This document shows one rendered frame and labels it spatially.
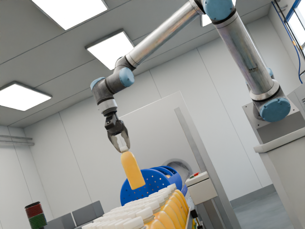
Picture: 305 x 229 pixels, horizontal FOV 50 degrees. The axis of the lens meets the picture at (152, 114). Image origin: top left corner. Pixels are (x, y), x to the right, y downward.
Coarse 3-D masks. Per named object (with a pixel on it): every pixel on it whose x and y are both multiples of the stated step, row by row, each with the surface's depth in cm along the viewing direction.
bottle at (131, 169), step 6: (126, 150) 154; (126, 156) 152; (132, 156) 153; (126, 162) 151; (132, 162) 151; (126, 168) 151; (132, 168) 150; (138, 168) 152; (126, 174) 152; (132, 174) 150; (138, 174) 151; (132, 180) 150; (138, 180) 150; (132, 186) 150; (138, 186) 149
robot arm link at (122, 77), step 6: (120, 66) 162; (114, 72) 160; (120, 72) 156; (126, 72) 156; (108, 78) 158; (114, 78) 156; (120, 78) 155; (126, 78) 155; (132, 78) 159; (108, 84) 157; (114, 84) 156; (120, 84) 156; (126, 84) 156; (132, 84) 159; (114, 90) 158; (120, 90) 160
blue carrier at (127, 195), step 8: (152, 168) 211; (160, 168) 210; (168, 168) 255; (144, 176) 171; (160, 176) 169; (176, 176) 221; (128, 184) 171; (152, 184) 169; (160, 184) 169; (168, 184) 168; (176, 184) 196; (120, 192) 171; (128, 192) 170; (136, 192) 170; (144, 192) 169; (152, 192) 169; (120, 200) 171; (128, 200) 170
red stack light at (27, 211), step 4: (36, 204) 129; (40, 204) 131; (28, 208) 128; (32, 208) 128; (36, 208) 128; (40, 208) 130; (28, 212) 128; (32, 212) 128; (36, 212) 128; (40, 212) 129; (28, 216) 128; (32, 216) 127
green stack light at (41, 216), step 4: (36, 216) 127; (40, 216) 128; (44, 216) 130; (28, 220) 129; (32, 220) 127; (36, 220) 127; (40, 220) 128; (44, 220) 129; (32, 224) 127; (36, 224) 127; (40, 224) 127; (44, 224) 128; (32, 228) 127; (36, 228) 126
